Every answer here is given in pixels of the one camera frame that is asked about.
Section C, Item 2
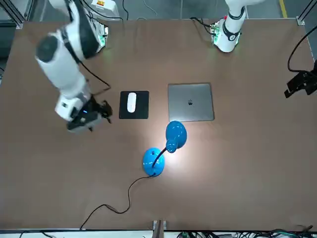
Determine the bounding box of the silver closed laptop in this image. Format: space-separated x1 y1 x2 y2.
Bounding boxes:
167 83 215 122

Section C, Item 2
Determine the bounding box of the aluminium frame post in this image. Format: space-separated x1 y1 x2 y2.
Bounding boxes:
152 219 169 238
0 0 25 30
296 0 317 25

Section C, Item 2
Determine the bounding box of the black mouse mat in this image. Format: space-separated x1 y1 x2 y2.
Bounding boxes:
118 90 150 120

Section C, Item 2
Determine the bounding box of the black lamp power cable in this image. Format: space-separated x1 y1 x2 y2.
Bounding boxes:
79 173 157 231

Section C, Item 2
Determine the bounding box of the blue desk lamp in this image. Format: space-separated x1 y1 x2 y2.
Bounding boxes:
142 120 188 177

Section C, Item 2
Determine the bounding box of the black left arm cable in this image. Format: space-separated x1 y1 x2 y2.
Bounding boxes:
287 23 317 74

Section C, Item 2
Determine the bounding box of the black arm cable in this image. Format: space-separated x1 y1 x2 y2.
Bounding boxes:
65 0 111 96
287 23 317 74

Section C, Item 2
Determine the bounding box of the white controller box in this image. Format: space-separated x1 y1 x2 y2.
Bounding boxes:
90 0 121 20

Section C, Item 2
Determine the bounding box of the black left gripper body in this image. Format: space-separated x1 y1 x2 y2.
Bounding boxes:
284 70 317 99

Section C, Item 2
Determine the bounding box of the white computer mouse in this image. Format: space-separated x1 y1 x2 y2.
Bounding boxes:
127 92 137 113

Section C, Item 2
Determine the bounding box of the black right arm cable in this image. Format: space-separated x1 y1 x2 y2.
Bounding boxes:
65 0 111 96

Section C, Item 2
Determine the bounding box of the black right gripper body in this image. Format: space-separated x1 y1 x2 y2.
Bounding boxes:
66 98 102 133

